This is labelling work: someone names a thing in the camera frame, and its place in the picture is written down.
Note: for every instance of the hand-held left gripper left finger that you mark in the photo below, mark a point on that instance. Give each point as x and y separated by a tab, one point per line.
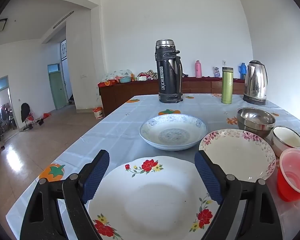
96	177

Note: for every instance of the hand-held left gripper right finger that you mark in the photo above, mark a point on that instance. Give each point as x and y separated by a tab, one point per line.
207	177

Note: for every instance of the white plate with pink flowers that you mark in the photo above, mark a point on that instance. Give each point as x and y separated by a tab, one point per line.
237	155

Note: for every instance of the stainless steel bowl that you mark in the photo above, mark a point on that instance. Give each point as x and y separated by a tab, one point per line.
255	120

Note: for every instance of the white plate with blue pattern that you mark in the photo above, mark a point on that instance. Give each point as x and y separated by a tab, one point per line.
173	135

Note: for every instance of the white plate with red flowers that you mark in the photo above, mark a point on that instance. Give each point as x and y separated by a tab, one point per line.
150	205

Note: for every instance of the white plastic bucket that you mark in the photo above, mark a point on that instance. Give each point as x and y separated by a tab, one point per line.
98	113

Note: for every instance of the stainless steel electric kettle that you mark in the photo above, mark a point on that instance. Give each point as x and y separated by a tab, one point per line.
256	82

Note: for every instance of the red plastic bag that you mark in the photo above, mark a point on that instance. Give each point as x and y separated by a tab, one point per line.
47	115

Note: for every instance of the blue thermos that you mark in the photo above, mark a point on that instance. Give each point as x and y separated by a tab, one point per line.
242	71

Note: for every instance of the green tumbler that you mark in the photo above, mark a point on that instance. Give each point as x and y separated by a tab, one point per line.
227	87

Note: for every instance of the dark wooden cabinet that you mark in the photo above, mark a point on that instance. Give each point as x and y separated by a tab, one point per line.
130	92

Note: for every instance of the orange cardboard box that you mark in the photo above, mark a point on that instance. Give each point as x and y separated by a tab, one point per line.
107	83

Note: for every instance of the green door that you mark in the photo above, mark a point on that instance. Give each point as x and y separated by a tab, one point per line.
58	90

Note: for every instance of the teal basin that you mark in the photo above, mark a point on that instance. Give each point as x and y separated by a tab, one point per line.
125	80

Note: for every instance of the clear plastic bag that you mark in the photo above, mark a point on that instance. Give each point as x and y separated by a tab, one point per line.
115	74

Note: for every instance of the white packet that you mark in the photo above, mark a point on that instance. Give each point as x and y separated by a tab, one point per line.
216	72

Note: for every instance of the large black thermos flask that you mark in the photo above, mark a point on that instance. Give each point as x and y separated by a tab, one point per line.
167	80

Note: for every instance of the pink thermos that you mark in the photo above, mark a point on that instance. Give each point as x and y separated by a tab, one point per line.
198	69

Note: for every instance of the small white box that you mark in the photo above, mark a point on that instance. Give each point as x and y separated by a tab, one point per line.
141	78

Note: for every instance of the parked motorbikes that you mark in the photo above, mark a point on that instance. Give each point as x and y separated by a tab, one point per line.
1	121

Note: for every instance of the colourful patterned cloth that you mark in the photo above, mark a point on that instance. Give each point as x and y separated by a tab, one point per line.
148	75

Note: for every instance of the barred window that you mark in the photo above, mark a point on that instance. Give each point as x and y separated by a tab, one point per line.
63	49

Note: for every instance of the fluorescent ceiling lamp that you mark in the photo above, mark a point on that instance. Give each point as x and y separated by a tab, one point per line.
63	19

